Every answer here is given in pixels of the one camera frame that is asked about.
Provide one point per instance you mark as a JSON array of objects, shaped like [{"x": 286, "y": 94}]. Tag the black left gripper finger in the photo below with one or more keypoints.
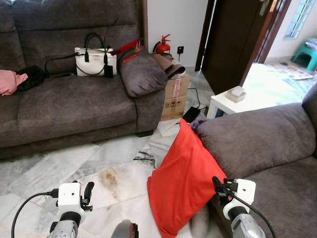
[{"x": 89, "y": 190}]

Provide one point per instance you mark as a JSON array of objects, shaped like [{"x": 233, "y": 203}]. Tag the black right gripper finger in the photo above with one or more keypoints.
[
  {"x": 228, "y": 182},
  {"x": 218, "y": 185}
]

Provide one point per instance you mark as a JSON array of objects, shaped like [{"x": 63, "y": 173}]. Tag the red pillow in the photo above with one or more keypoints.
[{"x": 183, "y": 183}]

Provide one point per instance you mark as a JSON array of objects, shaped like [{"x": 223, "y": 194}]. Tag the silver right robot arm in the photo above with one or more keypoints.
[{"x": 245, "y": 225}]

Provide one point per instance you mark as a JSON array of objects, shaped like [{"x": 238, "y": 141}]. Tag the brown fabric sofa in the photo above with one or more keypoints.
[
  {"x": 74, "y": 106},
  {"x": 267, "y": 148}
]

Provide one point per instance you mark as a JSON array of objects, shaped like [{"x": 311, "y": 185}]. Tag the purple cloth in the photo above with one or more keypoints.
[{"x": 198, "y": 124}]

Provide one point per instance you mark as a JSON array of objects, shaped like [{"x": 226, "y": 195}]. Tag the black power adapter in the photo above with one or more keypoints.
[{"x": 191, "y": 114}]

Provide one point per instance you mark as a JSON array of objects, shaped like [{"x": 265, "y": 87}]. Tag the white side table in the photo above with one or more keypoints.
[{"x": 223, "y": 106}]

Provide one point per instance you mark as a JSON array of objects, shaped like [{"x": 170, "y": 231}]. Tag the beige tissue box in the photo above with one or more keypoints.
[{"x": 236, "y": 94}]

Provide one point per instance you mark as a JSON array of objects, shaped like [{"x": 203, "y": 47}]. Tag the taped cardboard box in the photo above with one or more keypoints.
[{"x": 175, "y": 99}]

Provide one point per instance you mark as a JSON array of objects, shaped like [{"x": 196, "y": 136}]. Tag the black cloth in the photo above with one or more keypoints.
[{"x": 33, "y": 77}]

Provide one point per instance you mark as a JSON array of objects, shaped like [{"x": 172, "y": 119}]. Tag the brown rolled mat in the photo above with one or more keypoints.
[{"x": 168, "y": 65}]

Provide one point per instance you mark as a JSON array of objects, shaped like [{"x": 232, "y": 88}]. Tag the pink cloth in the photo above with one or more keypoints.
[{"x": 10, "y": 82}]

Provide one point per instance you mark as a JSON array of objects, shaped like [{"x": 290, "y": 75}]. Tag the dark brown wooden door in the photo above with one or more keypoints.
[{"x": 233, "y": 39}]

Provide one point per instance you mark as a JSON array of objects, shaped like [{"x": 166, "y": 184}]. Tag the green plastic stool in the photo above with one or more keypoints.
[{"x": 306, "y": 57}]

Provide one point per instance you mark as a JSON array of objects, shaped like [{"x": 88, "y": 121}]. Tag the red fire extinguisher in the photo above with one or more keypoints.
[{"x": 163, "y": 47}]

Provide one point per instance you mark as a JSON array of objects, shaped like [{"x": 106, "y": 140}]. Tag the louvre window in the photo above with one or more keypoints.
[{"x": 299, "y": 17}]

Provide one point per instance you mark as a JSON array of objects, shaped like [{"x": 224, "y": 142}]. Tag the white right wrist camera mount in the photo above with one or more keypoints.
[{"x": 243, "y": 193}]

